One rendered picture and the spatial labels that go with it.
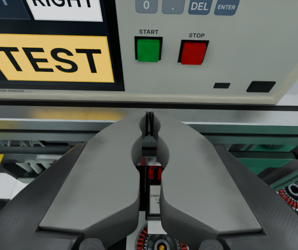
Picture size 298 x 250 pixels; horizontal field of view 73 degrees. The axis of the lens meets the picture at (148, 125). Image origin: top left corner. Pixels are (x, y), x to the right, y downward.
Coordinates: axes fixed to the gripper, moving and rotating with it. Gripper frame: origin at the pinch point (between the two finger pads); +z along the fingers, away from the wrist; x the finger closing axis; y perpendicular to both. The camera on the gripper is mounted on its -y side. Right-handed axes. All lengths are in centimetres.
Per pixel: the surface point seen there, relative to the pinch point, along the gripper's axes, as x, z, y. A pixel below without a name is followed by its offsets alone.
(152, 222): 1.4, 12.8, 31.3
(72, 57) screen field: -6.8, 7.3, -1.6
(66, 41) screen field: -6.8, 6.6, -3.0
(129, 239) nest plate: -3.4, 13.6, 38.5
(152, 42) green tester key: 0.2, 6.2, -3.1
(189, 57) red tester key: 3.3, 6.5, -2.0
